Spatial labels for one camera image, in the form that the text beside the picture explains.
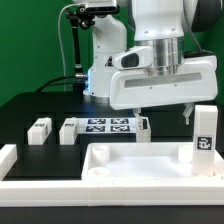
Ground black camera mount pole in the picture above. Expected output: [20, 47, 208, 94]
[66, 6, 95, 74]

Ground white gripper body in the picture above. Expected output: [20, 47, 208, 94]
[109, 46, 218, 110]

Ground fiducial marker plate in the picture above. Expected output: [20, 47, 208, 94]
[78, 118, 136, 134]

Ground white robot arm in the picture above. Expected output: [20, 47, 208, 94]
[73, 0, 222, 129]

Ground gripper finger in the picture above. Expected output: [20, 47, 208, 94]
[133, 108, 148, 130]
[183, 103, 194, 125]

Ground white cable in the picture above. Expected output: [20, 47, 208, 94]
[57, 3, 81, 93]

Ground black cables on table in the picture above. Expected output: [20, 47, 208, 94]
[34, 74, 89, 93]

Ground white U-shaped fence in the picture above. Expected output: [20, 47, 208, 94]
[0, 144, 224, 207]

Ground camera on mount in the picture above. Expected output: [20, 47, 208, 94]
[85, 0, 118, 14]

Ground white desk top tray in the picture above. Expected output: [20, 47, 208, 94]
[81, 142, 224, 186]

